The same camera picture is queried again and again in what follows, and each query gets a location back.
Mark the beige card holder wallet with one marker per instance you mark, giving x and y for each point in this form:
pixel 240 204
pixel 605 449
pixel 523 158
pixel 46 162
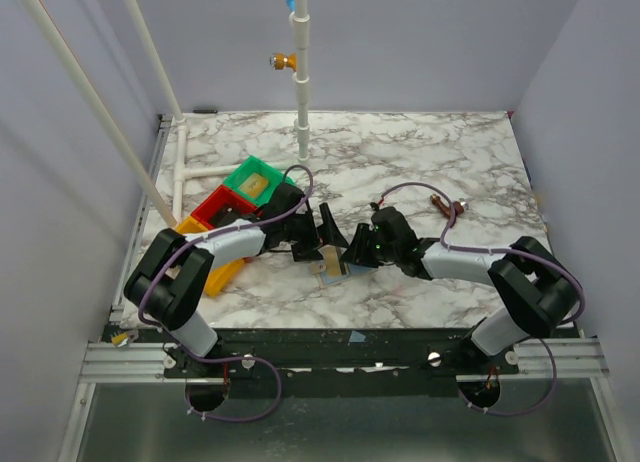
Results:
pixel 317 268

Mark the white pvc pipe frame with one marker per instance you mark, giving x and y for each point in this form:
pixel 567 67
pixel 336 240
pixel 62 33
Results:
pixel 203 149

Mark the black object in red bin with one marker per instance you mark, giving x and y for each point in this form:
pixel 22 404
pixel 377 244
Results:
pixel 225 216

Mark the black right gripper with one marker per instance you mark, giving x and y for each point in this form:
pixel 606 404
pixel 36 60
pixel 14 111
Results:
pixel 373 245

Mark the red plastic bin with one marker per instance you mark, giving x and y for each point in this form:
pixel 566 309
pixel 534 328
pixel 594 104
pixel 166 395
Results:
pixel 222 205

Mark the green plastic bin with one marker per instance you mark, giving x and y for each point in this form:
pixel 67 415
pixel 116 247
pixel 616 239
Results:
pixel 254 165

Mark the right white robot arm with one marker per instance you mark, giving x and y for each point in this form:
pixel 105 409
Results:
pixel 536 291

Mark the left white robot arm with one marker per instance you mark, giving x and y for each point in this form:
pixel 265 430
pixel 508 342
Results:
pixel 168 282

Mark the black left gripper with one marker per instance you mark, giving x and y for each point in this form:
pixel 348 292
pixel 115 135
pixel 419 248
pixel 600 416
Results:
pixel 326 234

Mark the white slanted pole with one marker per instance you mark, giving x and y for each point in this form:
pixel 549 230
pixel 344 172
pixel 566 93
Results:
pixel 52 34

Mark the black table front rail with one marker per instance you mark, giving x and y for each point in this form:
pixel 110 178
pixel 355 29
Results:
pixel 337 363

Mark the orange knob on pipe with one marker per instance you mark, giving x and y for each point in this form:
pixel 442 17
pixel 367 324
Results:
pixel 280 61

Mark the yellow card in green bin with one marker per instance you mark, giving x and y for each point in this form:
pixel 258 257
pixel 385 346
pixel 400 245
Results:
pixel 254 185

